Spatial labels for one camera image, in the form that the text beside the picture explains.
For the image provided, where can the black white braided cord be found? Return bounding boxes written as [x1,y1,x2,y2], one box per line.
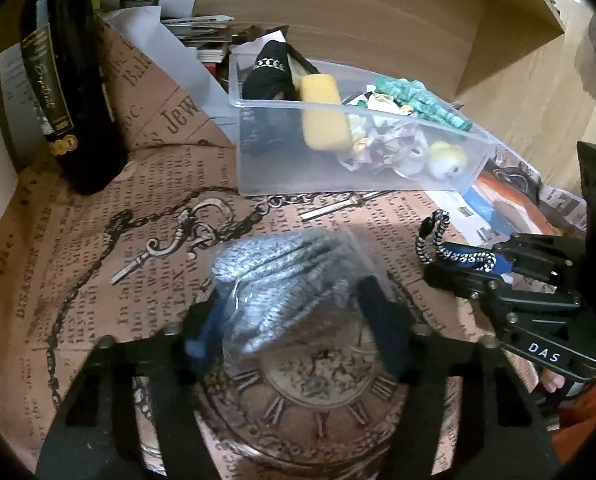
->
[415,209,500,273]

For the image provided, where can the yellow head felt doll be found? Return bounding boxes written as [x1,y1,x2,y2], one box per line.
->
[354,75,474,181]

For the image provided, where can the clear plastic storage bin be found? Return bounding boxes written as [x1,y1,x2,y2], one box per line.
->
[228,41,494,195]

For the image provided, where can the grey knit item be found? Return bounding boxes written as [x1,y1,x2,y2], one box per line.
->
[211,229,392,365]

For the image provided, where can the yellow felt sponge ball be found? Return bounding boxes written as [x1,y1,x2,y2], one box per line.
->
[298,74,352,152]

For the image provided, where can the black fabric headband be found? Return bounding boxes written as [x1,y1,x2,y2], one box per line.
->
[242,40,319,101]

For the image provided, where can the orange poster paper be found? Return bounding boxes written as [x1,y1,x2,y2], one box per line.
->
[463,144,586,238]

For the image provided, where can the newspaper print table mat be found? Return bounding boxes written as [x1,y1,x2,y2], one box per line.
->
[0,24,539,480]

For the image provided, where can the stack of newspapers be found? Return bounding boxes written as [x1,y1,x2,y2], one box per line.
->
[92,0,288,74]

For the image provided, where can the dark wine bottle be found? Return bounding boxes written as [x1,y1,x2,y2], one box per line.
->
[19,0,128,195]

